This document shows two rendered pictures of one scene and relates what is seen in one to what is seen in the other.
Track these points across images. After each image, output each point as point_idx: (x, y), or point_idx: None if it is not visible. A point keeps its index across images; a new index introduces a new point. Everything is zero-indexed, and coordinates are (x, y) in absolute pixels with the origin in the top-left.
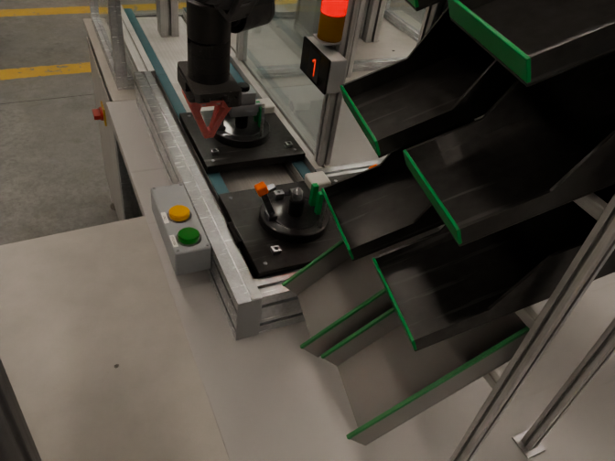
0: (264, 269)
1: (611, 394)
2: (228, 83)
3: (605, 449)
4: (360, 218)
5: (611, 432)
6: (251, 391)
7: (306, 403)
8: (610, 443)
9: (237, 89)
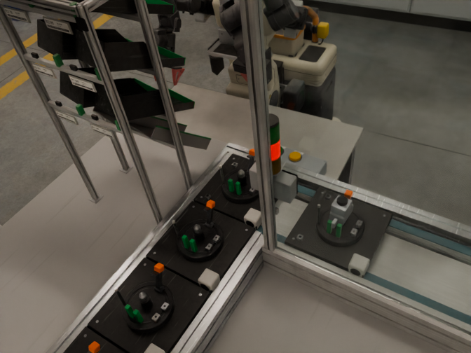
0: (231, 156)
1: (54, 244)
2: (240, 62)
3: (61, 216)
4: (172, 101)
5: (57, 225)
6: (210, 151)
7: (188, 160)
8: (58, 220)
9: (234, 62)
